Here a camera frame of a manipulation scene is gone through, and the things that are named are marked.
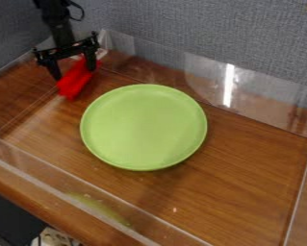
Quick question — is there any green round plate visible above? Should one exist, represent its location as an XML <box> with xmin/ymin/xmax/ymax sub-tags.
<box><xmin>81</xmin><ymin>85</ymin><xmax>209</xmax><ymax>171</ymax></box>

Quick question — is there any clear acrylic corner bracket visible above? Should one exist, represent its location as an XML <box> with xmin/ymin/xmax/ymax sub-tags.
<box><xmin>71</xmin><ymin>28</ymin><xmax>111</xmax><ymax>62</ymax></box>

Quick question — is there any clear acrylic enclosure wall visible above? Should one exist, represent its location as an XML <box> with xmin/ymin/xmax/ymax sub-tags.
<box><xmin>0</xmin><ymin>31</ymin><xmax>307</xmax><ymax>246</ymax></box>

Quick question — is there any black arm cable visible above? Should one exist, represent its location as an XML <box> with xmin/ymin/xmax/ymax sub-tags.
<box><xmin>67</xmin><ymin>0</ymin><xmax>86</xmax><ymax>22</ymax></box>

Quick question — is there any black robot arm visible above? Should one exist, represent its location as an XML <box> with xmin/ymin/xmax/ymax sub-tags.
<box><xmin>33</xmin><ymin>0</ymin><xmax>101</xmax><ymax>80</ymax></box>

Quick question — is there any white power strip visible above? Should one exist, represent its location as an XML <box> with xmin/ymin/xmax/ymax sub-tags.
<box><xmin>30</xmin><ymin>227</ymin><xmax>83</xmax><ymax>246</ymax></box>

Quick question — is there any red ridged carrot block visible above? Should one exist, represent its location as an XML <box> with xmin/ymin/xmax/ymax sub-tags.
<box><xmin>57</xmin><ymin>58</ymin><xmax>94</xmax><ymax>100</ymax></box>

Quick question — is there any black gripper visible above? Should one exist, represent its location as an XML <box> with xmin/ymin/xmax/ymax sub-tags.
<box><xmin>31</xmin><ymin>30</ymin><xmax>102</xmax><ymax>82</ymax></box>

